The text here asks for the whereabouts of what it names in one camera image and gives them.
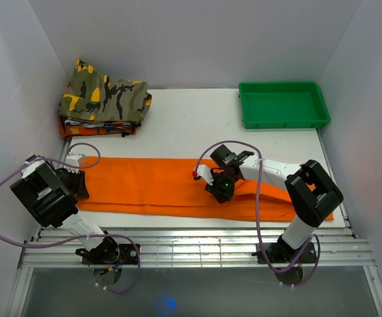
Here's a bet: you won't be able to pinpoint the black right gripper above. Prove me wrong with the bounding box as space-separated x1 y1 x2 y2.
205 172 239 204

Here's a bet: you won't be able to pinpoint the orange trousers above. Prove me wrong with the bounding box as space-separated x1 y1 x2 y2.
75 155 334 221

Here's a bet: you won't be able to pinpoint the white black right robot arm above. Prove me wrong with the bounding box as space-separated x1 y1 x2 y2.
193 142 344 264

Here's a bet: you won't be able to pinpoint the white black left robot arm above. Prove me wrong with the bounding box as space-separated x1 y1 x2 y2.
10 155 121 264

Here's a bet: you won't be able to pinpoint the stack of folded trousers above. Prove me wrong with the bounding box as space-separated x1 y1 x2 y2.
60 117 141 139

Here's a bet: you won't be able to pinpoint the camouflage folded trousers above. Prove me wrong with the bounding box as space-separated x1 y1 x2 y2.
58 59 152 125

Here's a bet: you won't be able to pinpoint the green plastic tray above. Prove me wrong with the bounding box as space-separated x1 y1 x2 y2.
239 81 330 129

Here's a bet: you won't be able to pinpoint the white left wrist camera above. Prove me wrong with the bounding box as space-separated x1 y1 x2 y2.
65 153 86 174

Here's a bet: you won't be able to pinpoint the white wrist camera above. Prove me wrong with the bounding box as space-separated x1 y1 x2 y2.
65 153 86 174
192 164 213 185

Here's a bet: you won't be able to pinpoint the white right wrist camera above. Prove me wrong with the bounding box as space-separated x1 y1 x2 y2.
192 164 213 185

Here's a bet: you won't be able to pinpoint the aluminium table frame rail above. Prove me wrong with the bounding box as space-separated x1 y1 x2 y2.
20 228 375 268

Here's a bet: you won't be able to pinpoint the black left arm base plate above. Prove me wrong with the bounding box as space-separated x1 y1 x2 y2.
75 244 138 265

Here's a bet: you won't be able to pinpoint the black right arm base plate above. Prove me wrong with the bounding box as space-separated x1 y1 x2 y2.
251 242 317 264

